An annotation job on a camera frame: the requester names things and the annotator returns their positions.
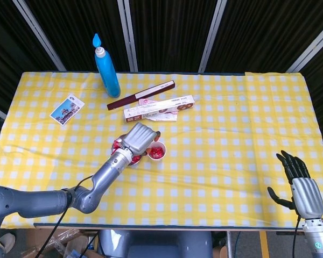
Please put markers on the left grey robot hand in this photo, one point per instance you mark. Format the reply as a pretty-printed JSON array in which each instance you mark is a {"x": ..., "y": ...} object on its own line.
[{"x": 138, "y": 138}]

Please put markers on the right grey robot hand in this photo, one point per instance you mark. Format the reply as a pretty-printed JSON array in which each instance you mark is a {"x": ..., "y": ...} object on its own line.
[{"x": 308, "y": 196}]

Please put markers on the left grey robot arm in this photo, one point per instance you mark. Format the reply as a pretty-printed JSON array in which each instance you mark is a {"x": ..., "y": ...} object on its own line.
[{"x": 105, "y": 174}]

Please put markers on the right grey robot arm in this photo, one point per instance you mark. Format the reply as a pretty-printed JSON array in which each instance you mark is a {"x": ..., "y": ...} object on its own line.
[{"x": 317, "y": 242}]

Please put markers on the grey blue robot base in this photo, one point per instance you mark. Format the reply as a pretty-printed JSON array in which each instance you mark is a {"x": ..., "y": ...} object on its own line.
[{"x": 156, "y": 244}]

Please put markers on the white paper cup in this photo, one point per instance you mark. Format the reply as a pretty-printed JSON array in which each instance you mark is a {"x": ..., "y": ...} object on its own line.
[{"x": 161, "y": 144}]

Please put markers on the round metal plate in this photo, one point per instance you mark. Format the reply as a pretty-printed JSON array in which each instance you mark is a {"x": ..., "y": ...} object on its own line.
[{"x": 113, "y": 150}]

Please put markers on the white red baking paper box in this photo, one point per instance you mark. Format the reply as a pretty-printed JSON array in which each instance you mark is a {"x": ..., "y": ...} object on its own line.
[{"x": 161, "y": 107}]

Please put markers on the long dark red box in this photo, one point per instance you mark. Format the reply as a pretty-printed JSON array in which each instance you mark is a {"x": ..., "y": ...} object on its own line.
[{"x": 150, "y": 90}]

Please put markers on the blue plastic bottle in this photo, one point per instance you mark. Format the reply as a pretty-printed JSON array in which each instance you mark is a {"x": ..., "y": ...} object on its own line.
[{"x": 107, "y": 78}]

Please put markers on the yellow white checked tablecloth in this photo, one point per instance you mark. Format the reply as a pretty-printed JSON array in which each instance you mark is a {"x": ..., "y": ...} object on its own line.
[{"x": 204, "y": 174}]

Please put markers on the photo postcard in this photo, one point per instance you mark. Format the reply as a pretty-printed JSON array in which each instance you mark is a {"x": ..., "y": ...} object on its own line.
[{"x": 67, "y": 108}]

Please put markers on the metal table leg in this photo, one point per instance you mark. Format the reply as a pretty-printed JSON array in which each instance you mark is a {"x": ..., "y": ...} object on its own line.
[{"x": 229, "y": 244}]

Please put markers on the brown cardboard box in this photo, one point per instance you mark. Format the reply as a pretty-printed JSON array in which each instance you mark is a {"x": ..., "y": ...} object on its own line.
[{"x": 70, "y": 242}]

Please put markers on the white shoe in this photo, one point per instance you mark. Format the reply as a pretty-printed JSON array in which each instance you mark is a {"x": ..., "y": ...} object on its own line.
[{"x": 8, "y": 240}]

